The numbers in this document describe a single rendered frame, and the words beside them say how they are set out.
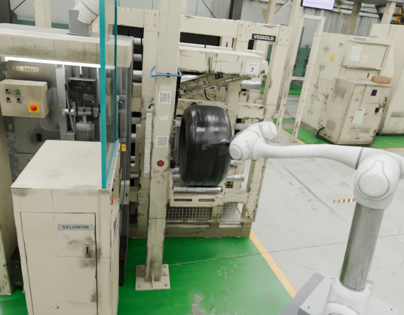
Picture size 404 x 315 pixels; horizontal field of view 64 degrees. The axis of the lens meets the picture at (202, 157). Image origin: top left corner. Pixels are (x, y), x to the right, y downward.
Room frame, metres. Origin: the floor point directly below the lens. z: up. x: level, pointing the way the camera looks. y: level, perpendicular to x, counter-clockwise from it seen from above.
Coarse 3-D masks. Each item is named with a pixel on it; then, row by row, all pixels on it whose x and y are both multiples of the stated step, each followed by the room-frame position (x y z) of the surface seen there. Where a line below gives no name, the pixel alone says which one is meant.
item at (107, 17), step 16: (112, 0) 1.55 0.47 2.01; (112, 16) 1.55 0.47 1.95; (112, 32) 1.55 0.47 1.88; (112, 48) 1.55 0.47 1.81; (112, 64) 1.55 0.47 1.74; (112, 80) 1.55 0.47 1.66; (112, 96) 1.55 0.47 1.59; (112, 112) 1.55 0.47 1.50; (112, 128) 1.55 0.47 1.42; (112, 144) 1.55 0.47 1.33; (112, 160) 1.48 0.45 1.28
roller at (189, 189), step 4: (176, 188) 1.93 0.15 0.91; (180, 188) 1.93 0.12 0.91; (184, 188) 1.94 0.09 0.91; (188, 188) 1.95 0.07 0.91; (192, 188) 1.95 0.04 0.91; (196, 188) 1.96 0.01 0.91; (200, 188) 1.96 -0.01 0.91; (204, 188) 1.97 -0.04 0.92; (208, 188) 1.98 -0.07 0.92; (212, 188) 1.98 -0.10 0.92; (216, 188) 1.99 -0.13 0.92; (220, 188) 1.99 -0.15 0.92
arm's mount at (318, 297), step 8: (328, 280) 1.42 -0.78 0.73; (320, 288) 1.35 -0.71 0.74; (328, 288) 1.35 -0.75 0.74; (312, 296) 1.28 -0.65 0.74; (320, 296) 1.29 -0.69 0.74; (304, 304) 1.22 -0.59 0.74; (312, 304) 1.22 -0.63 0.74; (320, 304) 1.23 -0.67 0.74; (376, 304) 1.27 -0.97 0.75; (384, 304) 1.27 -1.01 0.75; (304, 312) 1.18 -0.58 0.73; (312, 312) 1.17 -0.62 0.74; (320, 312) 1.18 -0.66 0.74; (368, 312) 1.21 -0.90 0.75; (376, 312) 1.21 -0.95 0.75; (384, 312) 1.22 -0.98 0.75; (392, 312) 1.22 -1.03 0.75
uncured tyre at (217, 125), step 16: (192, 112) 2.02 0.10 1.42; (208, 112) 2.03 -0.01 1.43; (224, 112) 2.07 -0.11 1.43; (192, 128) 1.92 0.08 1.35; (208, 128) 1.92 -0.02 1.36; (224, 128) 1.94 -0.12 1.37; (192, 144) 1.86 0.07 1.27; (224, 144) 1.89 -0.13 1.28; (192, 160) 1.84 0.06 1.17; (208, 160) 1.84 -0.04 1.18; (224, 160) 1.87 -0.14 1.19; (192, 176) 1.86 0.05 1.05; (208, 176) 1.87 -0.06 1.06; (224, 176) 1.91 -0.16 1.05
